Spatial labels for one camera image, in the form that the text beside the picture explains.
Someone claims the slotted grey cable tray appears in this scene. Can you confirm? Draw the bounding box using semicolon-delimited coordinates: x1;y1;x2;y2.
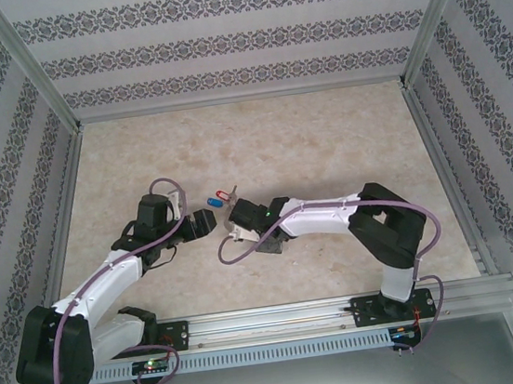
89;324;398;384

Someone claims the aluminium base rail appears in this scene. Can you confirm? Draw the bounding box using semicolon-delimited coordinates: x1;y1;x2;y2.
108;275;513;361

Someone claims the small controller circuit board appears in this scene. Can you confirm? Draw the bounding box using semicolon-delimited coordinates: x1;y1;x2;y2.
131;357;172;375
389;324;421;343

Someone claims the aluminium floor extrusion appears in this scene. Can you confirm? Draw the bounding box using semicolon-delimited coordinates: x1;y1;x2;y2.
400;75;500;285
20;126;109;322
77;73;406;126

